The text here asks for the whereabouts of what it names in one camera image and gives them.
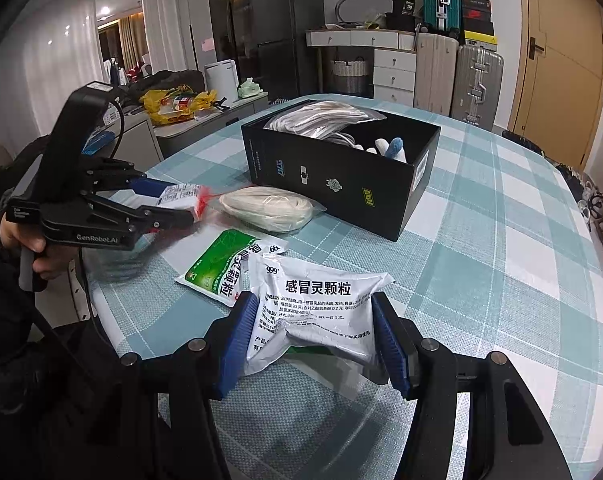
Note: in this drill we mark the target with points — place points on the yellow plastic bag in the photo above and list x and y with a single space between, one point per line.
154 102

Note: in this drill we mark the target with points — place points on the black cardboard box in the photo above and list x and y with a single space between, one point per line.
331 195

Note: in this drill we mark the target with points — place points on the person's left hand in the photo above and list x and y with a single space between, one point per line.
56 262

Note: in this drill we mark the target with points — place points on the white air appliance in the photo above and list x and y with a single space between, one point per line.
221 79

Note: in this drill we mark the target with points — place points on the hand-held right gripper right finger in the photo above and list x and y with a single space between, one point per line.
391 345

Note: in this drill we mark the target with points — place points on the black paper bag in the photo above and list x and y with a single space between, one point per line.
404 4

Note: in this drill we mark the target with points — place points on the group of assorted shoes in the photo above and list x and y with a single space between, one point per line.
589 205

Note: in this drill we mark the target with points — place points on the black and red shoe box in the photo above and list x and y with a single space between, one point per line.
476 10

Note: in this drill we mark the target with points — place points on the white curtain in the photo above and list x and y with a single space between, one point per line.
171 25

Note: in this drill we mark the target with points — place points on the pink paper note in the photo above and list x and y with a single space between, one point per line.
208 43

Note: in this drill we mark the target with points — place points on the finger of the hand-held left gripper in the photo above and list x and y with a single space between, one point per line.
166 217
151 187

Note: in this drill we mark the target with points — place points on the dark cloth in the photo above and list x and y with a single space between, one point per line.
171 80

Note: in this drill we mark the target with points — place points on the white desk with drawers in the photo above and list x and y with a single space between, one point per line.
394 67

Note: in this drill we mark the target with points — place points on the white and blue plush ball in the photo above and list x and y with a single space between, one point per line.
385 146

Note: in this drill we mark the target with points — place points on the grey refrigerator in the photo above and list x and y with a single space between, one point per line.
286 35

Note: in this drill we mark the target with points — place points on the silver suitcase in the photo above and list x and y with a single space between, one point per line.
476 87

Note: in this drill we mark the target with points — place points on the woven laundry basket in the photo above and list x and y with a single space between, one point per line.
350 77

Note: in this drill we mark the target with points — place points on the green medicine packet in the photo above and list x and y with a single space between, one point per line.
216 265

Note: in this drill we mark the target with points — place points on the grey low cabinet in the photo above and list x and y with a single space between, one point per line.
201 130

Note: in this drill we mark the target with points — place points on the black and yellow shoe box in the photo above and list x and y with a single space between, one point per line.
480 34

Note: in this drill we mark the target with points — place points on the white medicine packet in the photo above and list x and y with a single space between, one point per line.
321 310

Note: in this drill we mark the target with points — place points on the person's left forearm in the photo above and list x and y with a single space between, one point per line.
31 385

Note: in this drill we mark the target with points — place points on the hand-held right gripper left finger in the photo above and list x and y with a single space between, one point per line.
236 345

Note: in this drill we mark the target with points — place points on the dark glass cabinet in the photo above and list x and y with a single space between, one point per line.
234 25

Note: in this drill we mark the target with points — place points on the beige suitcase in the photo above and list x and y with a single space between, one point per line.
435 75

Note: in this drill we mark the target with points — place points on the red-sealed bag with white cloth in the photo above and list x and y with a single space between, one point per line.
181 195

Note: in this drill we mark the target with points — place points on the green tissue pack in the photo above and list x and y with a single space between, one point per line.
250 89

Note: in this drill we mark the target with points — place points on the tan wooden door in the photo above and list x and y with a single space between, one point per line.
556 70

